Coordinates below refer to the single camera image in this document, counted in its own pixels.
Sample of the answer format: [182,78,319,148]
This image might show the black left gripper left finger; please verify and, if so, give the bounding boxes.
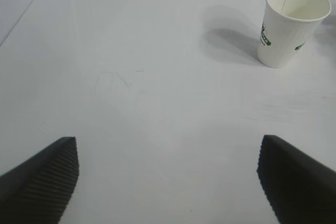
[0,136,80,224]

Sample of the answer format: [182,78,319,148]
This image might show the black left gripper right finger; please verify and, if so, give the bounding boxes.
[256,134,336,224]

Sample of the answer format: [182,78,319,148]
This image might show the white paper cup green print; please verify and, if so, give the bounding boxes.
[257,0,332,69]

